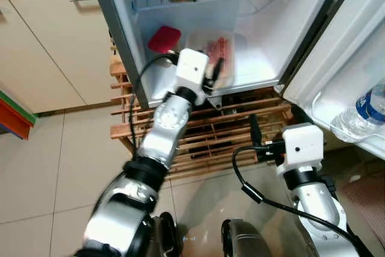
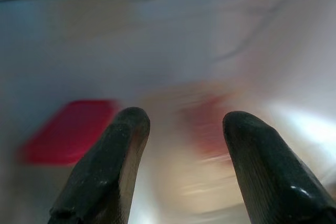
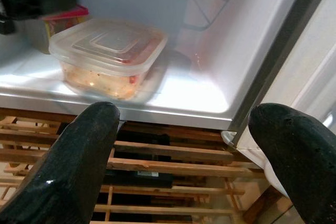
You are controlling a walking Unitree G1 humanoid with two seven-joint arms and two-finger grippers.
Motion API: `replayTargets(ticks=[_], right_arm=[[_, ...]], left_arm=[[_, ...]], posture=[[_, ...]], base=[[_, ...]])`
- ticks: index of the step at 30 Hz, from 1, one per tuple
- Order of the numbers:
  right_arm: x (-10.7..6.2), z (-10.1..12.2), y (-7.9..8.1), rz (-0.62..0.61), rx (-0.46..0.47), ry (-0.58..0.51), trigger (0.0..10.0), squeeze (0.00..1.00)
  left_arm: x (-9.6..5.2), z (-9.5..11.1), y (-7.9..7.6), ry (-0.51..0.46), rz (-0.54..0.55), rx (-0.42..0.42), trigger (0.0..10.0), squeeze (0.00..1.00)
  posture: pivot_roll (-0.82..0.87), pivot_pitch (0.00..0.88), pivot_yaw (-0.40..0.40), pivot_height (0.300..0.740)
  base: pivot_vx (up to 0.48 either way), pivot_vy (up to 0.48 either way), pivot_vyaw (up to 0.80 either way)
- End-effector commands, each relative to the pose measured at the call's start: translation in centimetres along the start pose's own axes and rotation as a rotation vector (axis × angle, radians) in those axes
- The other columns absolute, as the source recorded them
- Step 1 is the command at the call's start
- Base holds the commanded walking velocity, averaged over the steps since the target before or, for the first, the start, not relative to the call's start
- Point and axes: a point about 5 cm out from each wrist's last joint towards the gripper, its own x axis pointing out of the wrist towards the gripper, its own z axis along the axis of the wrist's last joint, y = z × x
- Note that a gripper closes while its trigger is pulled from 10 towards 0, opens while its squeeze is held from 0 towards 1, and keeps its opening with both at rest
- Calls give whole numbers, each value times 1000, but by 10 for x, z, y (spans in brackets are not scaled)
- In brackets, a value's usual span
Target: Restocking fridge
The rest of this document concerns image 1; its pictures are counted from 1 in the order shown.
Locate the grey robot right leg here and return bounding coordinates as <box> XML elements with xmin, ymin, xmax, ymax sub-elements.
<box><xmin>221</xmin><ymin>218</ymin><xmax>271</xmax><ymax>257</ymax></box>

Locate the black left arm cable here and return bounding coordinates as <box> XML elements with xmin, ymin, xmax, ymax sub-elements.
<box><xmin>128</xmin><ymin>54</ymin><xmax>181</xmax><ymax>149</ymax></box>

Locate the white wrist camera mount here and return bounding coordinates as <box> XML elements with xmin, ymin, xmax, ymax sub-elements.
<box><xmin>282</xmin><ymin>123</ymin><xmax>325</xmax><ymax>173</ymax></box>
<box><xmin>174</xmin><ymin>48</ymin><xmax>210</xmax><ymax>98</ymax></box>

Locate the grey robot left leg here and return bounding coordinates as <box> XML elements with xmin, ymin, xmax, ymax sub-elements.
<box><xmin>147</xmin><ymin>212</ymin><xmax>181</xmax><ymax>257</ymax></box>

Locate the clear container with red food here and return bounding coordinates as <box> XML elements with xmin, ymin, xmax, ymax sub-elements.
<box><xmin>185</xmin><ymin>29</ymin><xmax>236</xmax><ymax>89</ymax></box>

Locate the small fridge body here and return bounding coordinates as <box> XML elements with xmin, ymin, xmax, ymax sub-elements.
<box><xmin>84</xmin><ymin>0</ymin><xmax>356</xmax><ymax>110</ymax></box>

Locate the wooden slatted rack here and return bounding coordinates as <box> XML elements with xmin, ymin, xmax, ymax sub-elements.
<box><xmin>109</xmin><ymin>55</ymin><xmax>301</xmax><ymax>179</ymax></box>

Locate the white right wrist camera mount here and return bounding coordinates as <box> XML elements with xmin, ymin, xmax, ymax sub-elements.
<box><xmin>282</xmin><ymin>123</ymin><xmax>325</xmax><ymax>173</ymax></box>

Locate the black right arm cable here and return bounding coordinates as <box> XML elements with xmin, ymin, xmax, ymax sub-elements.
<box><xmin>232</xmin><ymin>144</ymin><xmax>374</xmax><ymax>257</ymax></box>

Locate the beige kitchen cabinet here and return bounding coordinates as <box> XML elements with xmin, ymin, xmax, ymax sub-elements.
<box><xmin>0</xmin><ymin>0</ymin><xmax>130</xmax><ymax>113</ymax></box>

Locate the pink floor mat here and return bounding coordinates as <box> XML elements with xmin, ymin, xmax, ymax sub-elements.
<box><xmin>337</xmin><ymin>176</ymin><xmax>385</xmax><ymax>234</ymax></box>

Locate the small container with red lid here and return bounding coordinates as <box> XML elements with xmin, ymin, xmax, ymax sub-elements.
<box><xmin>147</xmin><ymin>25</ymin><xmax>182</xmax><ymax>54</ymax></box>

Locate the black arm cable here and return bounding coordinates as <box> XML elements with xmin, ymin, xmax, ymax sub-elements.
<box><xmin>232</xmin><ymin>144</ymin><xmax>374</xmax><ymax>257</ymax></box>
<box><xmin>128</xmin><ymin>54</ymin><xmax>181</xmax><ymax>149</ymax></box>

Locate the clear blue-capped water bottle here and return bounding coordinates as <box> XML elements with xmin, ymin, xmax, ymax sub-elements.
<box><xmin>330</xmin><ymin>84</ymin><xmax>385</xmax><ymax>143</ymax></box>

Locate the grey robot leg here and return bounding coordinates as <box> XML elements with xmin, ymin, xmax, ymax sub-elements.
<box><xmin>147</xmin><ymin>212</ymin><xmax>181</xmax><ymax>257</ymax></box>
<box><xmin>221</xmin><ymin>218</ymin><xmax>271</xmax><ymax>257</ymax></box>

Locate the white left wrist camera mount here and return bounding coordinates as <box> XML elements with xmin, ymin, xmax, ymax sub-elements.
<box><xmin>174</xmin><ymin>48</ymin><xmax>210</xmax><ymax>98</ymax></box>

